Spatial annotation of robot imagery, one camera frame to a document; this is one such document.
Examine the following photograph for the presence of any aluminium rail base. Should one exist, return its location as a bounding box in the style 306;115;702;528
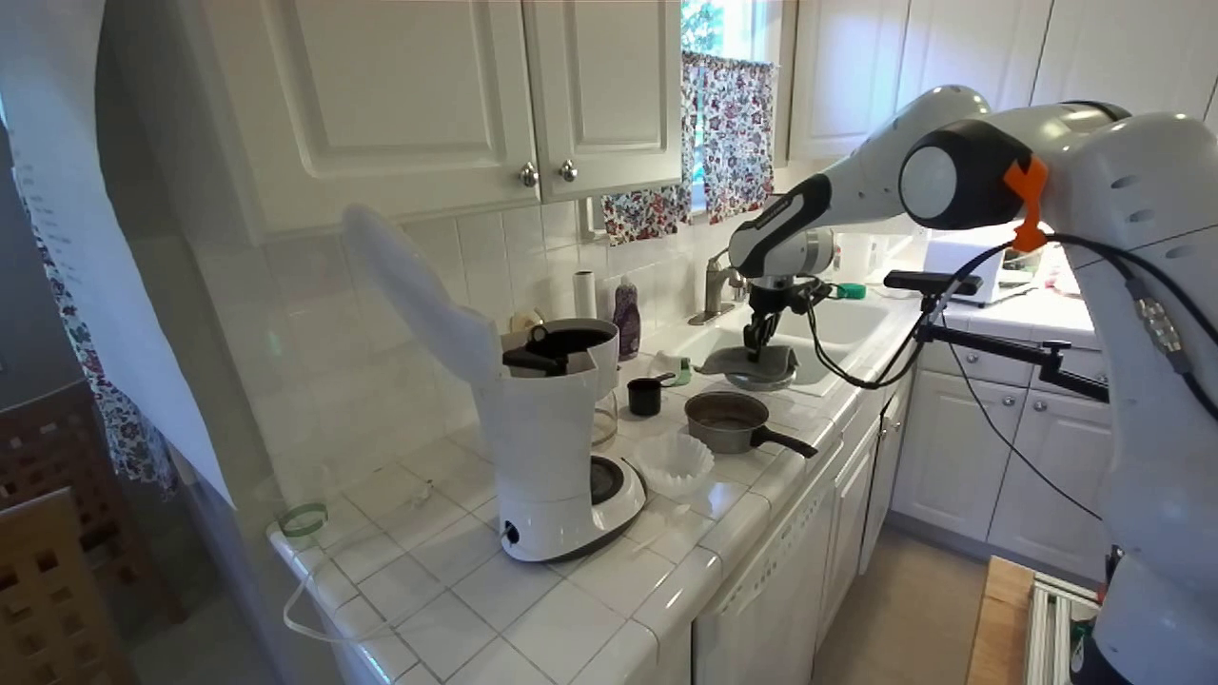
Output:
1024;567;1102;685

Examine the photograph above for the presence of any chrome faucet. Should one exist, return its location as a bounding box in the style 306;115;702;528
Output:
689;244;750;328

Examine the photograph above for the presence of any white curtain with floral trim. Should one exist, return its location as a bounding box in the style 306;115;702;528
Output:
0;0;236;501

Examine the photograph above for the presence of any silver pot with black handle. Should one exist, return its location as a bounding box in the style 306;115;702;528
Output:
682;387;821;465

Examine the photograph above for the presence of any black stereo camera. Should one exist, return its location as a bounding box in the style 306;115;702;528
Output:
882;267;984;310

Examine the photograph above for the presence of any white bottle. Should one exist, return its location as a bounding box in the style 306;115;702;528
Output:
571;267;603;323

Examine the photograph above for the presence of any white sink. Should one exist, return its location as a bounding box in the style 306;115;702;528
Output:
671;297;898;395

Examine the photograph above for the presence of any white base cabinet door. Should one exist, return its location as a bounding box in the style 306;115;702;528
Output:
889;361;1007;543
984;378;1121;585

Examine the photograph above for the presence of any wide white upper cabinet door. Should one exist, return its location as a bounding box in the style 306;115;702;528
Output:
186;0;548;248

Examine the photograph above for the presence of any white coffee maker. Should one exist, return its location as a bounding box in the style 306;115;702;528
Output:
337;202;656;567

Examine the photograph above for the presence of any green rubber band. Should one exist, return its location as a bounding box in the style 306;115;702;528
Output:
273;498;330;541

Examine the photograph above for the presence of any wooden lattice chair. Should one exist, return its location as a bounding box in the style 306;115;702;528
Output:
0;488;138;685

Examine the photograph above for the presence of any small black measuring pot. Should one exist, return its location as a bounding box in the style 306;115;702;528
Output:
623;368;686;422

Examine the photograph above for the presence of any orange cable clip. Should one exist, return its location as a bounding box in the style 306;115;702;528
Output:
1000;156;1059;259

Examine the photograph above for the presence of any white power cord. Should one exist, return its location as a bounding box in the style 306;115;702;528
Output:
276;576;384;657

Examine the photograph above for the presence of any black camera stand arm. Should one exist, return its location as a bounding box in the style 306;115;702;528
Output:
911;321;1114;408

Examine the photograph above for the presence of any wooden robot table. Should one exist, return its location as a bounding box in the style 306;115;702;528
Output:
962;552;1044;685

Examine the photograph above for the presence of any purple bottle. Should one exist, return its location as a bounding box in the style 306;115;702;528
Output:
609;277;643;367

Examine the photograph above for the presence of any silver pot lid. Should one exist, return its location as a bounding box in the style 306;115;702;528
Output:
702;359;807;391

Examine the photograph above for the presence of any floral window curtain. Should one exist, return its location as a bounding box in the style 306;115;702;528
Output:
589;50;779;248

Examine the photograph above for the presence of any narrow white upper cabinet door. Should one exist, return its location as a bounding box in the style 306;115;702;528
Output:
520;0;689;207

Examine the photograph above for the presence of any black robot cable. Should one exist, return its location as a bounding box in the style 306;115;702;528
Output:
809;234;1218;527

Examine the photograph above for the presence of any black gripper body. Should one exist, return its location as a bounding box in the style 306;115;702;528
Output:
745;277;833;323

